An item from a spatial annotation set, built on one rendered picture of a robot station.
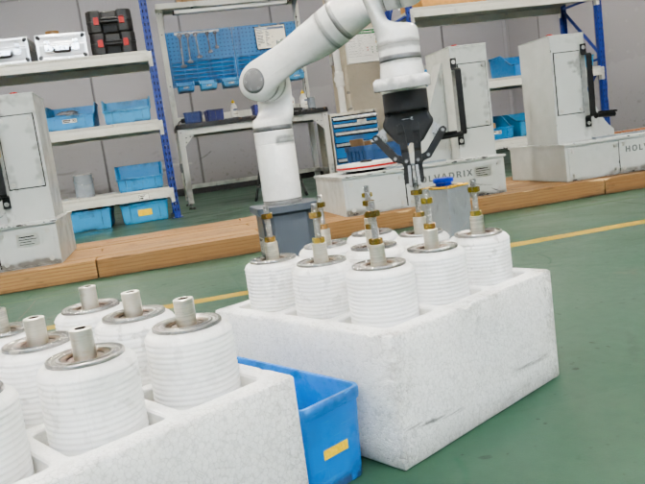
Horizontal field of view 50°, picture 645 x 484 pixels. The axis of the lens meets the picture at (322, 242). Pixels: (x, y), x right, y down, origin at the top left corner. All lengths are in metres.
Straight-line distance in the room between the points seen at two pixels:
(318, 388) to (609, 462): 0.37
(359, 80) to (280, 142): 5.97
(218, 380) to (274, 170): 0.92
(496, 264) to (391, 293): 0.24
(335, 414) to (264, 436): 0.14
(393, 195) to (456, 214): 1.91
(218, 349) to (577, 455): 0.48
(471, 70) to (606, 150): 0.80
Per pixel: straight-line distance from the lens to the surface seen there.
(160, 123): 5.70
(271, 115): 1.63
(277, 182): 1.61
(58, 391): 0.70
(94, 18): 5.87
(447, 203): 1.35
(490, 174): 3.46
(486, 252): 1.11
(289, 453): 0.80
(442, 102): 3.54
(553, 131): 3.74
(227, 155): 9.48
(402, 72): 1.17
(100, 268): 3.04
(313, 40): 1.55
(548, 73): 3.74
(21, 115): 3.19
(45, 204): 3.18
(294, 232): 1.60
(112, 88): 9.50
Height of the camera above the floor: 0.43
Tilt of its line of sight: 8 degrees down
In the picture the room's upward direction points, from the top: 8 degrees counter-clockwise
